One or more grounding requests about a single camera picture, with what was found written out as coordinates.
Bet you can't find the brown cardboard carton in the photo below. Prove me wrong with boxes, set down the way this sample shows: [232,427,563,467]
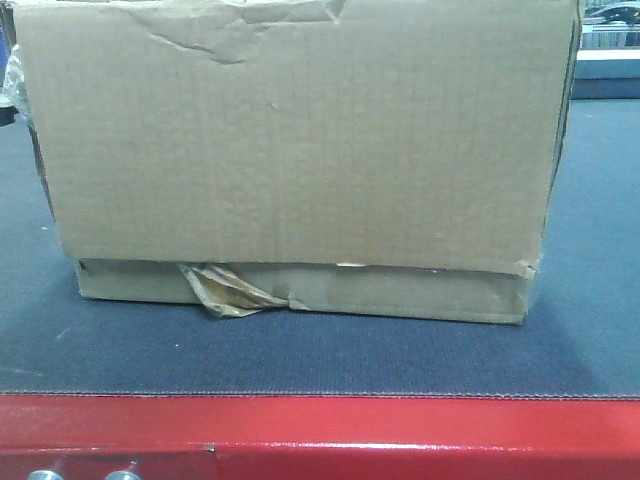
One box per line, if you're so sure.
[1,1,583,324]

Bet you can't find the dark green conveyor belt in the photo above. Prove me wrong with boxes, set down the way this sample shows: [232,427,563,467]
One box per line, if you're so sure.
[1,100,639,399]

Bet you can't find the silver bolt right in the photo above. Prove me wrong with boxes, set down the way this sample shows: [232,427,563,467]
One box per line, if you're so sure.
[105,470,142,480]

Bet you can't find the silver bolt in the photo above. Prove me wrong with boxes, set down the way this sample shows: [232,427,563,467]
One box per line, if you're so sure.
[27,469,64,480]
[105,470,142,480]

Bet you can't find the silver bolt left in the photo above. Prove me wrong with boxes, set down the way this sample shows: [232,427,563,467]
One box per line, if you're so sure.
[27,469,64,480]

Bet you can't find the red conveyor frame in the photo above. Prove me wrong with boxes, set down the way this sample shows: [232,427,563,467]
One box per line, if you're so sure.
[1,395,639,479]

